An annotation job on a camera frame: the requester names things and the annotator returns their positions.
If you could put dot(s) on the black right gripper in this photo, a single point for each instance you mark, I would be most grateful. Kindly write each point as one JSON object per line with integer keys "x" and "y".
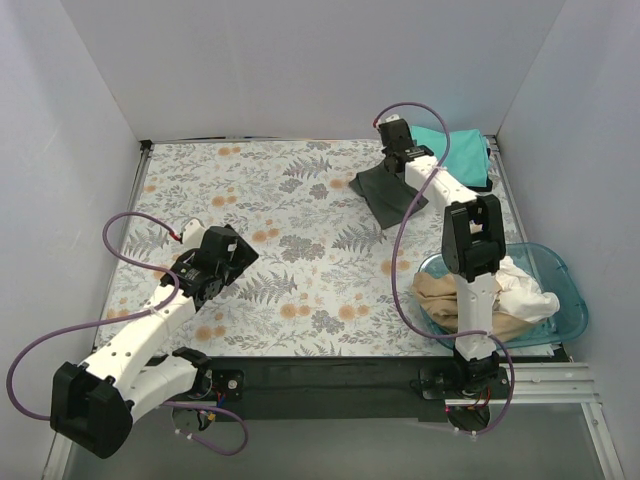
{"x": 393, "y": 163}

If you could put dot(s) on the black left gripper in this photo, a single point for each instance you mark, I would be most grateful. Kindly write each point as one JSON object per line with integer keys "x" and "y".
{"x": 240, "y": 250}

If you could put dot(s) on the dark grey t shirt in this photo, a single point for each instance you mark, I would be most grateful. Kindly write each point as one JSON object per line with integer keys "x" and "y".
{"x": 387, "y": 196}

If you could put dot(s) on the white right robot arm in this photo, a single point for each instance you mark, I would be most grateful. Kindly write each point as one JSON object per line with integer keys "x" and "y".
{"x": 472, "y": 246}

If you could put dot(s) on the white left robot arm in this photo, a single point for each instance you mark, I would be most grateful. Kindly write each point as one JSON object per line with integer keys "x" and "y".
{"x": 96, "y": 403}

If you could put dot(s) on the folded teal t shirt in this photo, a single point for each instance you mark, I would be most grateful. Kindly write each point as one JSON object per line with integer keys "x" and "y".
{"x": 467, "y": 159}

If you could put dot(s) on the floral table mat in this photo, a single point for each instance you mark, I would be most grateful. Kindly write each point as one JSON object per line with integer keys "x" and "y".
{"x": 328, "y": 281}

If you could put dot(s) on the folded black t shirt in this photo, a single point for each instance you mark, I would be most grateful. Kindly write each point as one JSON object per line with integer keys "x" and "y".
{"x": 488, "y": 186}

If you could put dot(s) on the beige t shirt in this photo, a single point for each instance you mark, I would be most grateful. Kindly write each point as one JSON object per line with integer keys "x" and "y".
{"x": 438, "y": 298}

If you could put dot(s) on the teal plastic basket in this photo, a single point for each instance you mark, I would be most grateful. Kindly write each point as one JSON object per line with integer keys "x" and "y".
{"x": 560, "y": 265}

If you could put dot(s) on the white t shirt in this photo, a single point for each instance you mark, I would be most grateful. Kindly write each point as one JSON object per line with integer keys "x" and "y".
{"x": 519, "y": 295}

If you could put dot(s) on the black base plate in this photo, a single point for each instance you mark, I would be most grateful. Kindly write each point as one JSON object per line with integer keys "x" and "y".
{"x": 318, "y": 388}

